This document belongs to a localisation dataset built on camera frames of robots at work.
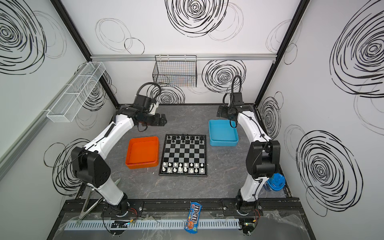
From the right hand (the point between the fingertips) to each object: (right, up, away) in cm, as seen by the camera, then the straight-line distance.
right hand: (224, 112), depth 91 cm
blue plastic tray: (0, -14, +9) cm, 16 cm away
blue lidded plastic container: (+22, -35, -18) cm, 45 cm away
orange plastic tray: (-50, -25, 0) cm, 56 cm away
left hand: (-37, -4, -6) cm, 38 cm away
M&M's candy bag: (-20, -52, -23) cm, 60 cm away
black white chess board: (-24, -26, +1) cm, 36 cm away
